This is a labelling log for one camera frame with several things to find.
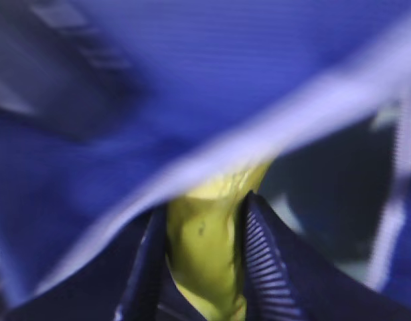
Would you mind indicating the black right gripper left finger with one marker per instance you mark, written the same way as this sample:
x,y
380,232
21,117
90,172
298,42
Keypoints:
x,y
120,283

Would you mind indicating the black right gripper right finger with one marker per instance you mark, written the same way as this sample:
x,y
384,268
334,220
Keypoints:
x,y
286,279

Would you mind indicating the yellow banana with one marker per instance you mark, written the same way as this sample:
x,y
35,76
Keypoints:
x,y
204,251

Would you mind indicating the navy blue lunch bag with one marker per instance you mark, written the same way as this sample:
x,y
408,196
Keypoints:
x,y
109,109

